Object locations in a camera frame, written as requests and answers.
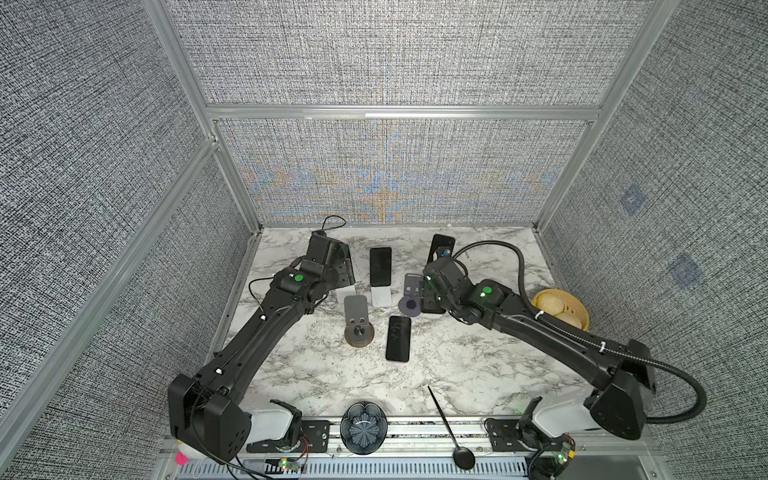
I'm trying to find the white pink plush toy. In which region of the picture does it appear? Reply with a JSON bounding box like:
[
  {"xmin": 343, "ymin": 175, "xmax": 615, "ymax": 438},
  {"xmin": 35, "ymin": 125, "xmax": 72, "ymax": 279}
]
[{"xmin": 175, "ymin": 441, "xmax": 207, "ymax": 466}]

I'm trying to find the black corrugated cable conduit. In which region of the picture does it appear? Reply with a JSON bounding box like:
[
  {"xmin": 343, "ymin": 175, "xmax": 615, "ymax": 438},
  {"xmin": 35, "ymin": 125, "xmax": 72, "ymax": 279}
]
[{"xmin": 452, "ymin": 240, "xmax": 708, "ymax": 425}]

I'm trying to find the white phone stand left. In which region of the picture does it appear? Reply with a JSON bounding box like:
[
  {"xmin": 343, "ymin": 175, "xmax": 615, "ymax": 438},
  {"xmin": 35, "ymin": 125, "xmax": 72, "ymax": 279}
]
[{"xmin": 335, "ymin": 285, "xmax": 357, "ymax": 306}]

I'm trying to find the black long-handled spoon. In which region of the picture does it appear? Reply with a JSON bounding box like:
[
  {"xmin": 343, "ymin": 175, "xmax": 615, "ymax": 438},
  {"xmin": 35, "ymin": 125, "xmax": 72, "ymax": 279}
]
[{"xmin": 427, "ymin": 386, "xmax": 476, "ymax": 471}]

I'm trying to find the white phone stand centre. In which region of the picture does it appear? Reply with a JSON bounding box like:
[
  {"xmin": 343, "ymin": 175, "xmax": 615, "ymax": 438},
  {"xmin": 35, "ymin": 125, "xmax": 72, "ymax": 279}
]
[{"xmin": 371, "ymin": 286, "xmax": 392, "ymax": 308}]

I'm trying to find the purple round phone stand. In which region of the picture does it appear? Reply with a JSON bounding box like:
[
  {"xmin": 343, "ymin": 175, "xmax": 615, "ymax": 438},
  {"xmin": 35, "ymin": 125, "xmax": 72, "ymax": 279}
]
[{"xmin": 398, "ymin": 273, "xmax": 423, "ymax": 318}]

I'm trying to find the dark patterned round bowl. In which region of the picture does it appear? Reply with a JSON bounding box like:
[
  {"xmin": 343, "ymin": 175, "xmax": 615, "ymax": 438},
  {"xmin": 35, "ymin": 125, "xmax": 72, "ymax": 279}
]
[{"xmin": 339, "ymin": 402, "xmax": 388, "ymax": 455}]

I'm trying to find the yellow bamboo steamer basket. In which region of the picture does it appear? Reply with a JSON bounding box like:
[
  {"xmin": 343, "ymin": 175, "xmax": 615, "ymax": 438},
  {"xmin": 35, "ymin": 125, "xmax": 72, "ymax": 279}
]
[{"xmin": 533, "ymin": 289, "xmax": 590, "ymax": 331}]

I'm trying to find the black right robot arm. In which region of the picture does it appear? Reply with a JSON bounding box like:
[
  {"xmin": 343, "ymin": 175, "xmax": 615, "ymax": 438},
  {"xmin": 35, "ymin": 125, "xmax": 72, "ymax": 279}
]
[{"xmin": 423, "ymin": 257, "xmax": 653, "ymax": 440}]

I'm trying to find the black phone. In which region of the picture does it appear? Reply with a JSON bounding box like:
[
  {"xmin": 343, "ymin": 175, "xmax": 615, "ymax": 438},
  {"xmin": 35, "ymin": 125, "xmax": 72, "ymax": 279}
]
[{"xmin": 426, "ymin": 234, "xmax": 456, "ymax": 264}]

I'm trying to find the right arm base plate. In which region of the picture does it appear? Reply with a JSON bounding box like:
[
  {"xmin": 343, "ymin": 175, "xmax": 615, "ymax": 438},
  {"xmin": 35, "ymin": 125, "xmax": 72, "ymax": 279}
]
[{"xmin": 483, "ymin": 396, "xmax": 575, "ymax": 460}]

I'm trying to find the white phone stand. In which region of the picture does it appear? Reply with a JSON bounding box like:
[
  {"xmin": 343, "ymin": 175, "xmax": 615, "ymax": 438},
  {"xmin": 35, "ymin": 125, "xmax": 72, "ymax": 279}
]
[
  {"xmin": 335, "ymin": 285, "xmax": 357, "ymax": 306},
  {"xmin": 371, "ymin": 286, "xmax": 392, "ymax": 308}
]

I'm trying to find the teal phone on white stand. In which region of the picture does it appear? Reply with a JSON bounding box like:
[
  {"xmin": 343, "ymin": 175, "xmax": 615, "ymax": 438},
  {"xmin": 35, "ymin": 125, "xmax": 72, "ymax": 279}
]
[{"xmin": 369, "ymin": 247, "xmax": 392, "ymax": 287}]

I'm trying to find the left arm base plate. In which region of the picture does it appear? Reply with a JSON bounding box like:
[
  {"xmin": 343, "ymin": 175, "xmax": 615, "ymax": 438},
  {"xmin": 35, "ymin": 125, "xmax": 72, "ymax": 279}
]
[{"xmin": 245, "ymin": 400, "xmax": 331, "ymax": 454}]

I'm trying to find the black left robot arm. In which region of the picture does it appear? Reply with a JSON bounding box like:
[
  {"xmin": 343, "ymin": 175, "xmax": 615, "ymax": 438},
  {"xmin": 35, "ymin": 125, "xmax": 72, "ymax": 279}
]
[{"xmin": 168, "ymin": 231, "xmax": 354, "ymax": 463}]

